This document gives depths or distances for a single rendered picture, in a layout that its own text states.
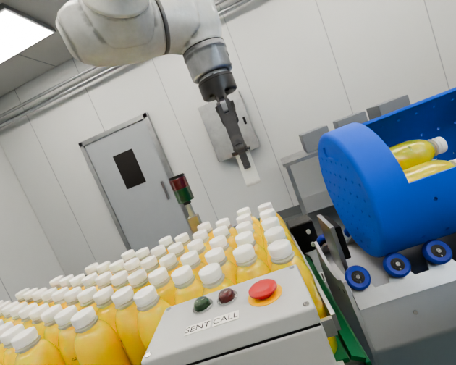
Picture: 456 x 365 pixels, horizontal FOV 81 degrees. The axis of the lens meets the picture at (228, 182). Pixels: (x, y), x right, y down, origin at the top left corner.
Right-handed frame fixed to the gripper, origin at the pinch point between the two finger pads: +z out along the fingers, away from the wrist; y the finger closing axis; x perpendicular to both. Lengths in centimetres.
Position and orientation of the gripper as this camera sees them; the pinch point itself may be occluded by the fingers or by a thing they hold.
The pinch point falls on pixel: (248, 169)
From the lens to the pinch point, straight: 57.9
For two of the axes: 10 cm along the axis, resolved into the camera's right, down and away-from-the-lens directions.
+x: -9.3, 3.5, 1.1
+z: 3.6, 9.3, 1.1
